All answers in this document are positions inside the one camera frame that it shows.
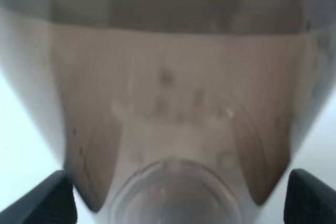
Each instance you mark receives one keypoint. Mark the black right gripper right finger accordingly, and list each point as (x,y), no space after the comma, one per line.
(308,199)

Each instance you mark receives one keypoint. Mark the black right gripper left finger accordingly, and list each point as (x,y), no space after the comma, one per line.
(51,201)

